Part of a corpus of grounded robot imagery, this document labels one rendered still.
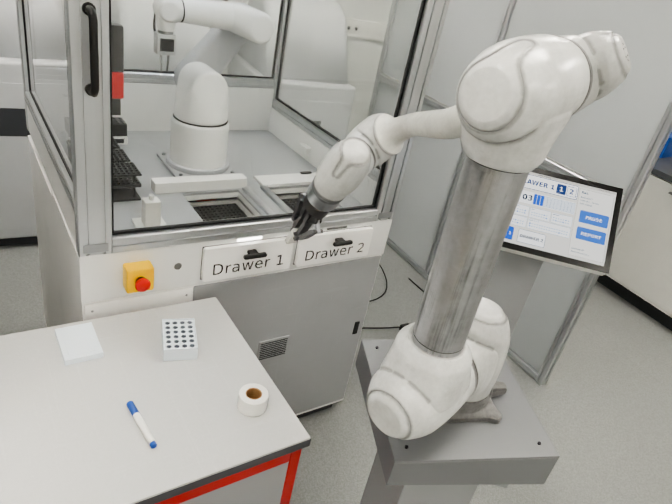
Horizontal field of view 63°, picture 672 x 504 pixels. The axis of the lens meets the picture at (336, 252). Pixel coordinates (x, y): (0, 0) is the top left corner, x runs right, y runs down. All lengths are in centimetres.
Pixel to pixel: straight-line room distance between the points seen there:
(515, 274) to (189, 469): 137
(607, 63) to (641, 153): 169
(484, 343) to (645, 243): 297
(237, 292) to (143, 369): 44
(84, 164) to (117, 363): 48
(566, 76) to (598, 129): 190
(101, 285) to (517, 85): 118
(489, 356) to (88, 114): 102
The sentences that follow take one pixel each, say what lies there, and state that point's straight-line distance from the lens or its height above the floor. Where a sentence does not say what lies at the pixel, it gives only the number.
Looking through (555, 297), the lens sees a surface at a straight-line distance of 290.
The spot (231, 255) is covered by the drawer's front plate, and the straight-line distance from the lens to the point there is 163.
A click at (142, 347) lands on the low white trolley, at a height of 76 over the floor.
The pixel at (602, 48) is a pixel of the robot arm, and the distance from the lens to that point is 94.
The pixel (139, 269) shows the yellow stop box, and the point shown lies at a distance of 152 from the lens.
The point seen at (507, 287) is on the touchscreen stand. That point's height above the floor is 76.
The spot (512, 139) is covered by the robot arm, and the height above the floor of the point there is 156.
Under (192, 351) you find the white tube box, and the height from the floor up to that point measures 79.
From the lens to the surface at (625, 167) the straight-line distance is 264.
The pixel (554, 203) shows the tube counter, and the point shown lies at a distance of 204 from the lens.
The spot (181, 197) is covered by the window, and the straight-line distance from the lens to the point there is 152.
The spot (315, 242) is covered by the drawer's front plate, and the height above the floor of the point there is 90.
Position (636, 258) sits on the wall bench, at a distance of 413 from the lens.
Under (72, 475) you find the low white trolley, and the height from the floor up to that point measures 76.
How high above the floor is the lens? 174
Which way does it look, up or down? 29 degrees down
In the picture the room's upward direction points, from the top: 12 degrees clockwise
